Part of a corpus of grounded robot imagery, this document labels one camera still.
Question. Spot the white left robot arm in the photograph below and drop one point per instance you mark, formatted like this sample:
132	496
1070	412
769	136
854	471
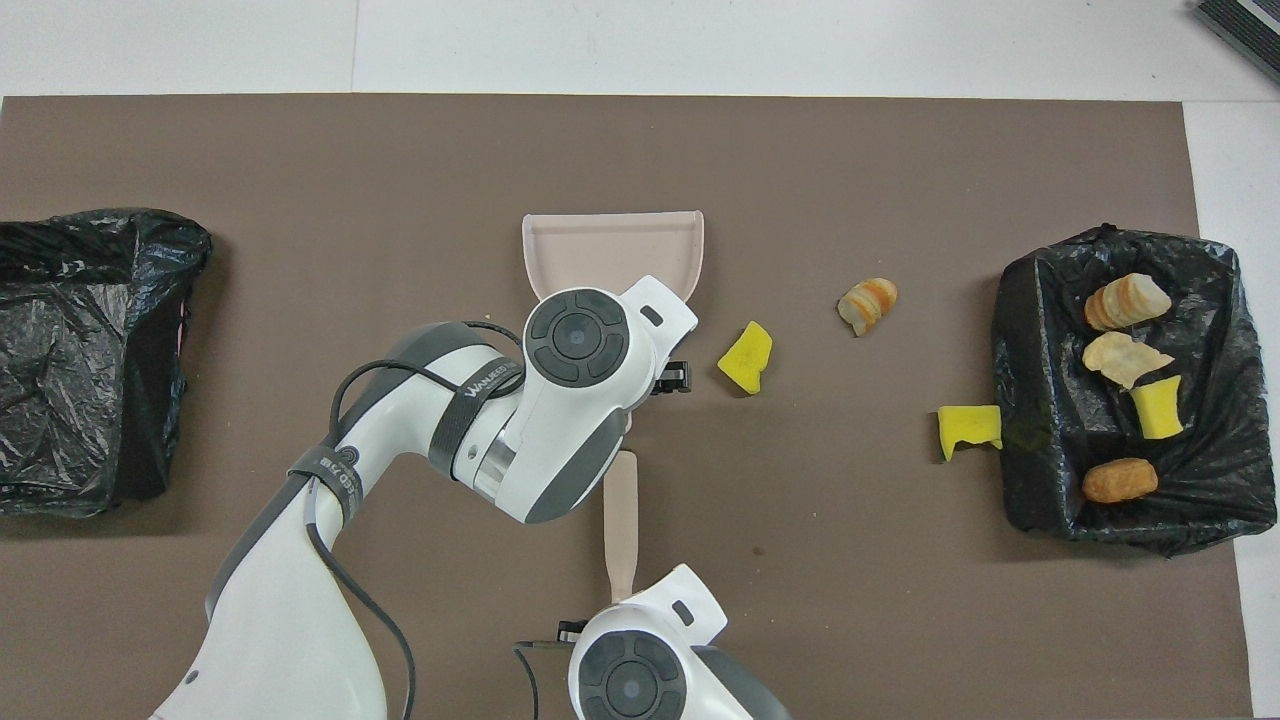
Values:
560	400

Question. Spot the small yellow sponge piece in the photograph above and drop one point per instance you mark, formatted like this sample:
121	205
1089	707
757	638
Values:
1158	410

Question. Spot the brown fried croquette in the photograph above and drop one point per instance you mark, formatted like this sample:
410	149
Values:
1120	480

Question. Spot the brown table mat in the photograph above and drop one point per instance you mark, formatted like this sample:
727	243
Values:
550	160

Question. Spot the irregular yellow sponge chunk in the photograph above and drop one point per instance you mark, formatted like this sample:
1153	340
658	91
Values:
747	355

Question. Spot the beige plastic dustpan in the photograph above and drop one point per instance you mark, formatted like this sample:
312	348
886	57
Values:
610	250

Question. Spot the dark ribbed object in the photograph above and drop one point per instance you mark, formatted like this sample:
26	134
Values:
1250	25

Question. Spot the black trash bag bin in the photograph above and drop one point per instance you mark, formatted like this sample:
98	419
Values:
70	360
1040	400

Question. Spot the yellow sponge piece with notch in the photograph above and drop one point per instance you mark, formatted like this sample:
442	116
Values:
968	425

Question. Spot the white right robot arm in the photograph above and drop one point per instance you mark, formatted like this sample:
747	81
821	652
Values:
640	670

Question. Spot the large striped bread roll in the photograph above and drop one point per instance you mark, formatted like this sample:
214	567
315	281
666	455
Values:
1125	302

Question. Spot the pale bread piece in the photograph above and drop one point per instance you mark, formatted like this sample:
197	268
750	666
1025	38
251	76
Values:
1120	358

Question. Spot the beige brush with black bristles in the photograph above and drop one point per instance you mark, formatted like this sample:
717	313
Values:
621	520

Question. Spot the small striped bread roll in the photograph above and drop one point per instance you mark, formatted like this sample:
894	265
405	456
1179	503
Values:
868	305

